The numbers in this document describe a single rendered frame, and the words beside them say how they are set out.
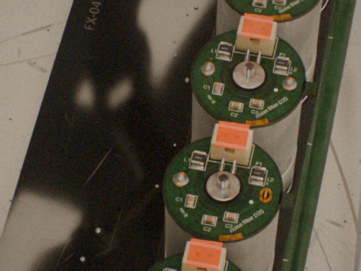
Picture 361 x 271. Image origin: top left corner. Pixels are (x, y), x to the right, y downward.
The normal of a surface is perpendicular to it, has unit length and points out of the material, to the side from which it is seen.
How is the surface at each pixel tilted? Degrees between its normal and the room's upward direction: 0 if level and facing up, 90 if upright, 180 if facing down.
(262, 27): 0
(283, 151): 90
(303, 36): 90
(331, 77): 0
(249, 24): 0
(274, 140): 90
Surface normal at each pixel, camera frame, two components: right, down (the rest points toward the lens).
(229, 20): -0.82, 0.50
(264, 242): 0.71, 0.61
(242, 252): 0.35, 0.80
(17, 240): 0.00, -0.51
